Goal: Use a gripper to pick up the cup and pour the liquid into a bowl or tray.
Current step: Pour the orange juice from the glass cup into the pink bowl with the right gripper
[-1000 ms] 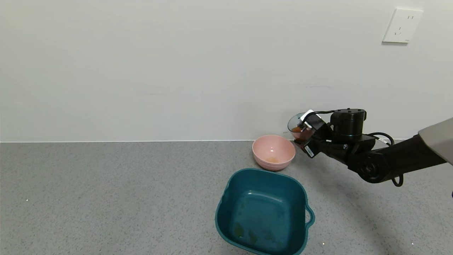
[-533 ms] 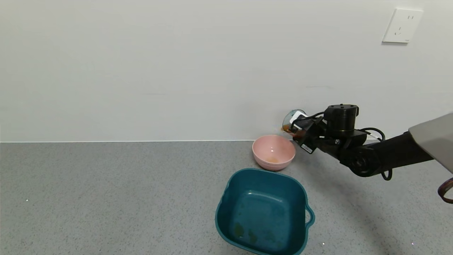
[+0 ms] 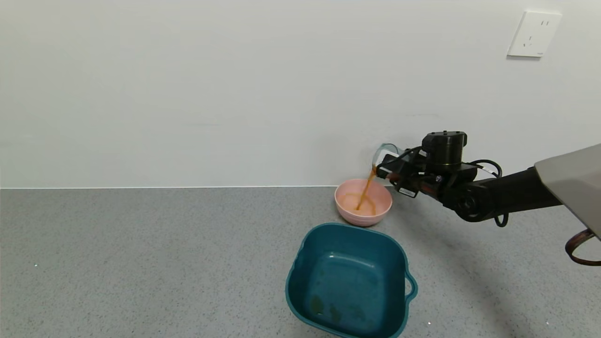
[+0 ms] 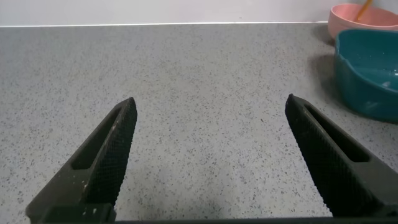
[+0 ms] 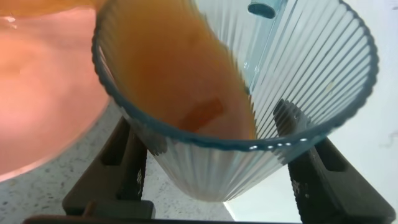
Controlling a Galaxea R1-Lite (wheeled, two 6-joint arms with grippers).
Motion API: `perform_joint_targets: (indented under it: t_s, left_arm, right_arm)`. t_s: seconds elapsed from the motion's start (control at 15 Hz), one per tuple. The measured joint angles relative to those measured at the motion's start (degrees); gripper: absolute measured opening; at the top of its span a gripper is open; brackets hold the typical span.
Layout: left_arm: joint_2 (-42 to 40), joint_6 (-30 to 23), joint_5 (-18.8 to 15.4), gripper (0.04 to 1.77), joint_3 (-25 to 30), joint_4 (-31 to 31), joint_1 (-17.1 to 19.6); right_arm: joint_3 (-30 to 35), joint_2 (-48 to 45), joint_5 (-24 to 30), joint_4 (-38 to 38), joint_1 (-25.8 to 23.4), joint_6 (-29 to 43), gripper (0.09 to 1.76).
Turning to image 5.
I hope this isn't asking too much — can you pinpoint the clear ribbed plastic cup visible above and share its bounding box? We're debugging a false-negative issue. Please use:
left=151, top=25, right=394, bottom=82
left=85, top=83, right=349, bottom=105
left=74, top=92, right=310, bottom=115
left=91, top=0, right=379, bottom=203

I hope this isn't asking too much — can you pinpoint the reddish orange liquid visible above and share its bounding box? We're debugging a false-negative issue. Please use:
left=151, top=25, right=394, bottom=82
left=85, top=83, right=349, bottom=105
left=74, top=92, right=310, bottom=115
left=0, top=0, right=257, bottom=141

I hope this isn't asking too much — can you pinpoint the pink bowl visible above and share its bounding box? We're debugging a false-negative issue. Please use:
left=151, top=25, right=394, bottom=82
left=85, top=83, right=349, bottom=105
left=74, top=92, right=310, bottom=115
left=0, top=6, right=111, bottom=183

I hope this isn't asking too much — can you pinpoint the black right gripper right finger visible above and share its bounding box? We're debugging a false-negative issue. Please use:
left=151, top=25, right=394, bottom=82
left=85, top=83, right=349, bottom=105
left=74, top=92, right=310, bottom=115
left=273, top=99, right=396, bottom=224

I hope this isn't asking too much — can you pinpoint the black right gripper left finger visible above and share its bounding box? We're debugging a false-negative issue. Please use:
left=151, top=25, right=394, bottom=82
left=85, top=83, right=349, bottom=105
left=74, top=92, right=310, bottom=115
left=62, top=116, right=156, bottom=218

